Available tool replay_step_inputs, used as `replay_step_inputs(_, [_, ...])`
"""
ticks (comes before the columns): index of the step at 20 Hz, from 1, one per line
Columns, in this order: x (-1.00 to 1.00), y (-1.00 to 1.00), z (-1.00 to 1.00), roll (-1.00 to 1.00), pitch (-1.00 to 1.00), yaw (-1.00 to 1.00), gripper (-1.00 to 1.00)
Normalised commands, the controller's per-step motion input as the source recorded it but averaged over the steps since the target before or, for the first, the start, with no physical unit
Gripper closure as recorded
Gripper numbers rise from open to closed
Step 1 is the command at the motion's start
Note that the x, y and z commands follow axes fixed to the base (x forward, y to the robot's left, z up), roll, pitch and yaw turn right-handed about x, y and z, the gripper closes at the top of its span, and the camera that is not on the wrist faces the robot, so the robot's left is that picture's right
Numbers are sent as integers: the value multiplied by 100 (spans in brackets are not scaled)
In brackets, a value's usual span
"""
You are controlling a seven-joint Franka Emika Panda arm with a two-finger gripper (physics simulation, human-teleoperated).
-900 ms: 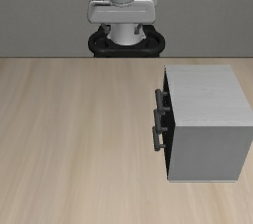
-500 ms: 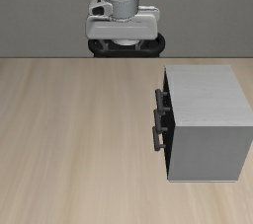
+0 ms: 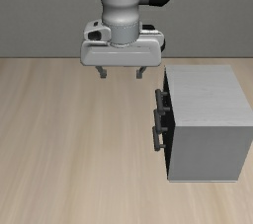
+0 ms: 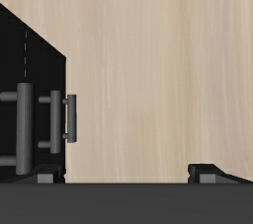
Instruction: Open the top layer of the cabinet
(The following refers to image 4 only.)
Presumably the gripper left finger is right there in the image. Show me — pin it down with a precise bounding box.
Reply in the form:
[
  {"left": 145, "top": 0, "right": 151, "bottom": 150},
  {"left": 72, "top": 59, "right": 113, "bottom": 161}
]
[{"left": 6, "top": 164, "right": 66, "bottom": 185}]

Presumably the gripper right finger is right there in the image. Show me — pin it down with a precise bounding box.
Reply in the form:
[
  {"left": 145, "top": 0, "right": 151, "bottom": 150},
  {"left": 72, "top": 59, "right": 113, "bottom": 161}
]
[{"left": 187, "top": 163, "right": 253, "bottom": 185}]

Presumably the cabinet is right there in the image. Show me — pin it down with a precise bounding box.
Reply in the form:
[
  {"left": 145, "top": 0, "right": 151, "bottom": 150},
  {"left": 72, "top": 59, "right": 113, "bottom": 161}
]
[{"left": 0, "top": 2, "right": 78, "bottom": 185}]

